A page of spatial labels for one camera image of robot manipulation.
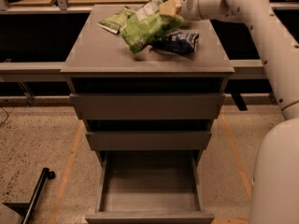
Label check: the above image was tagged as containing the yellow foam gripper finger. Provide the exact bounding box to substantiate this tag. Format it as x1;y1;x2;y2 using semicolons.
160;0;181;16

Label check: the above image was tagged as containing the light green rice chip bag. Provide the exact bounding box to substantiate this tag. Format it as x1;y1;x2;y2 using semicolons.
120;0;184;53

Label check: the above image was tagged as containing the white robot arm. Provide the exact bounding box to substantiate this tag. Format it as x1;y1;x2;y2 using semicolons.
160;0;299;224

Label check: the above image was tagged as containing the blue chip bag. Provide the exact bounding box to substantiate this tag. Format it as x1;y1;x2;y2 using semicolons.
151;31;200;54

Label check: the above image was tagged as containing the dark green chip bag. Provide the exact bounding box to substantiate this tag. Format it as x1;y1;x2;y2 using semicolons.
97;7;135;35

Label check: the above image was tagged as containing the grey drawer cabinet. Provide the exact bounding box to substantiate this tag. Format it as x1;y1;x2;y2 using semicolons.
61;5;234;161

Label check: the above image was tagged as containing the grey top drawer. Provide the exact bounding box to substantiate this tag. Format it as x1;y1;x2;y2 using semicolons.
70;93;224;120

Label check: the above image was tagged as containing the grey middle drawer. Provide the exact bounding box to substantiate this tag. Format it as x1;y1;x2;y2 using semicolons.
86;131;211;151

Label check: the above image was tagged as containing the grey open bottom drawer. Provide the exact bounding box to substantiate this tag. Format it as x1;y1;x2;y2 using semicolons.
85;151;215;224

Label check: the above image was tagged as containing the black metal leg with wheel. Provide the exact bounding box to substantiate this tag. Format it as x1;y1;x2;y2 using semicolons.
21;167;55;224

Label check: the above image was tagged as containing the grey metal rail shelf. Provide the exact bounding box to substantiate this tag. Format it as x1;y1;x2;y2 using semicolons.
0;60;266;82

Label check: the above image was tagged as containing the black cable on floor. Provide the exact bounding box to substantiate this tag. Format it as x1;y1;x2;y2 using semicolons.
0;105;10;129

